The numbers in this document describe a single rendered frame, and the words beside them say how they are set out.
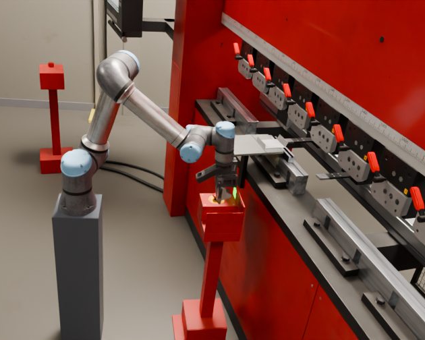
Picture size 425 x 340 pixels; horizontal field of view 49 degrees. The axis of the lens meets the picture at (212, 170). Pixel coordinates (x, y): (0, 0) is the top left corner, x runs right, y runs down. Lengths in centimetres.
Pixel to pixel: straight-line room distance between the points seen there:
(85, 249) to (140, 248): 100
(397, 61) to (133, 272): 195
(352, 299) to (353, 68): 74
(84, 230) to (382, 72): 126
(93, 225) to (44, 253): 108
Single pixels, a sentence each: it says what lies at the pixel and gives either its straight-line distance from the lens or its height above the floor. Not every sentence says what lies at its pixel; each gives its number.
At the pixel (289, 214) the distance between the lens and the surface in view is 188.
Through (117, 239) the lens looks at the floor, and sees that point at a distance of 305.
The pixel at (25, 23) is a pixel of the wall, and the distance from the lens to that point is 471.
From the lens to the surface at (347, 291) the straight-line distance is 161.
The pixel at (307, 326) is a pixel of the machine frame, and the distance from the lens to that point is 180.
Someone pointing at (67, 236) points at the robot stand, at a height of 68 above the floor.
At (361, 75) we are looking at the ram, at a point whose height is 149.
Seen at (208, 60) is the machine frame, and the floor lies 112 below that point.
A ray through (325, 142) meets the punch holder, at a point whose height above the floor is 121.
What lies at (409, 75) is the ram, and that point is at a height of 156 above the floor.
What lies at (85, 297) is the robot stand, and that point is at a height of 34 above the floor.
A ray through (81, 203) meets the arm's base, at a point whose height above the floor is 83.
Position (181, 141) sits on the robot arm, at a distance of 166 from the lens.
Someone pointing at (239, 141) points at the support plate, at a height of 100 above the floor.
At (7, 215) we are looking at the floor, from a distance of 335.
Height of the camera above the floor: 190
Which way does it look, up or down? 29 degrees down
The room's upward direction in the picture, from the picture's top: 7 degrees clockwise
